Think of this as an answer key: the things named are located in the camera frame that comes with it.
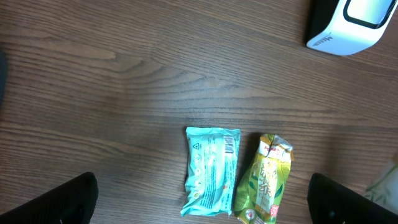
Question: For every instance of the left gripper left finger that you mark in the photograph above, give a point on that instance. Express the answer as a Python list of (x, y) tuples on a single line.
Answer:
[(69, 203)]

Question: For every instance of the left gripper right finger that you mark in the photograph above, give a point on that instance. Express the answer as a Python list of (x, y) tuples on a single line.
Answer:
[(332, 203)]

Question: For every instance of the white tube gold cap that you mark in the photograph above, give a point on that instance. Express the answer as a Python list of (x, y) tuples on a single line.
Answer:
[(383, 190)]

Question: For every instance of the green tea carton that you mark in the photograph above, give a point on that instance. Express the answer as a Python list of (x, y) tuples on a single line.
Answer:
[(261, 188)]

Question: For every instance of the teal wipes packet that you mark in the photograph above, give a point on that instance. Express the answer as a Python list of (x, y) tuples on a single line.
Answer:
[(211, 170)]

